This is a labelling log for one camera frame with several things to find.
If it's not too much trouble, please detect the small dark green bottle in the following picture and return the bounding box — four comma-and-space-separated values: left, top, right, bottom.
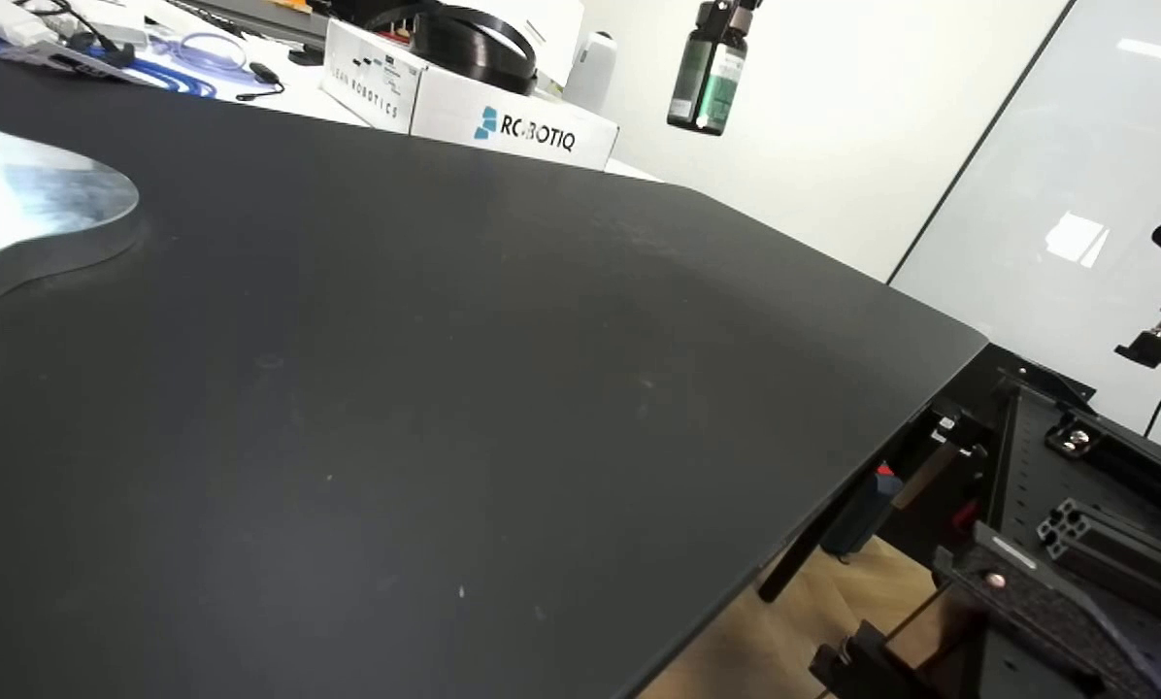
669, 0, 748, 135

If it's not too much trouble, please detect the white cylindrical container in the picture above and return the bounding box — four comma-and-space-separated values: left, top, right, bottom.
565, 30, 616, 113

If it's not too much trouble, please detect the black round object on box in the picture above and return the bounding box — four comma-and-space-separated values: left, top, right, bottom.
414, 3, 534, 92

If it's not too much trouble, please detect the white Robotiq cardboard box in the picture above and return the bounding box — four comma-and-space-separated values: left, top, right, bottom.
318, 19, 616, 173

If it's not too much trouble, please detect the blue and white clutter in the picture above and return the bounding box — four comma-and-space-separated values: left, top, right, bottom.
0, 0, 284, 102

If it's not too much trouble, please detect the black aluminium frame structure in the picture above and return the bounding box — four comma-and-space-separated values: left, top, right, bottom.
760, 346, 1161, 699

